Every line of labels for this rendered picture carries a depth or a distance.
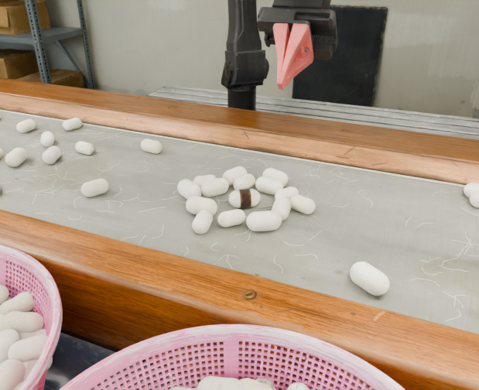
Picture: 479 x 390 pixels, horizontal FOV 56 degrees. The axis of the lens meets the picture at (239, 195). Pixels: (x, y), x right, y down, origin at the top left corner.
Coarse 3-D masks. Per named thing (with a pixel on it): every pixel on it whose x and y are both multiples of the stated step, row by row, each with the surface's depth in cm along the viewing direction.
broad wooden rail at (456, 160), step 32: (0, 96) 87; (32, 96) 85; (64, 96) 85; (96, 96) 85; (128, 96) 85; (128, 128) 76; (160, 128) 75; (192, 128) 73; (224, 128) 71; (256, 128) 70; (288, 128) 70; (320, 128) 70; (352, 128) 70; (384, 128) 70; (320, 160) 65; (352, 160) 64; (384, 160) 63; (416, 160) 62; (448, 160) 60
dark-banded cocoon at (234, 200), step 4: (232, 192) 53; (236, 192) 53; (252, 192) 53; (256, 192) 53; (232, 196) 53; (236, 196) 53; (252, 196) 53; (256, 196) 53; (232, 200) 53; (236, 200) 53; (240, 200) 53; (252, 200) 53; (256, 200) 53; (232, 204) 53; (236, 204) 53; (240, 204) 53; (252, 204) 53; (256, 204) 54
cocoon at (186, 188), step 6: (186, 180) 56; (180, 186) 55; (186, 186) 55; (192, 186) 54; (198, 186) 55; (180, 192) 55; (186, 192) 54; (192, 192) 54; (198, 192) 54; (186, 198) 55
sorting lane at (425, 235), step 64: (0, 128) 77; (0, 192) 57; (64, 192) 57; (128, 192) 57; (320, 192) 57; (384, 192) 57; (448, 192) 57; (192, 256) 46; (256, 256) 46; (320, 256) 46; (384, 256) 46; (448, 256) 46; (448, 320) 38
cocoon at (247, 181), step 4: (240, 176) 57; (244, 176) 57; (248, 176) 57; (252, 176) 58; (236, 180) 57; (240, 180) 56; (244, 180) 57; (248, 180) 57; (252, 180) 57; (236, 184) 56; (240, 184) 56; (244, 184) 56; (248, 184) 57; (252, 184) 58; (236, 188) 57; (240, 188) 56; (244, 188) 57; (248, 188) 58
